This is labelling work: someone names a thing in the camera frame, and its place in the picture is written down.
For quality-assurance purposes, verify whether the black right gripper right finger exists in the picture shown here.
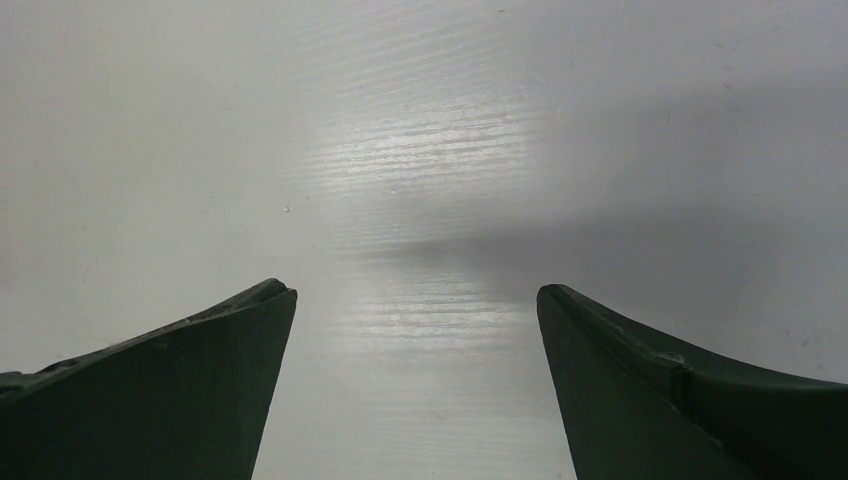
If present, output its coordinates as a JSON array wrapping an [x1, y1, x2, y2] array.
[[536, 284, 847, 479]]

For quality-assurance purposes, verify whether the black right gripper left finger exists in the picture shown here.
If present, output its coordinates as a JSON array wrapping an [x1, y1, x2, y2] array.
[[1, 278, 298, 479]]

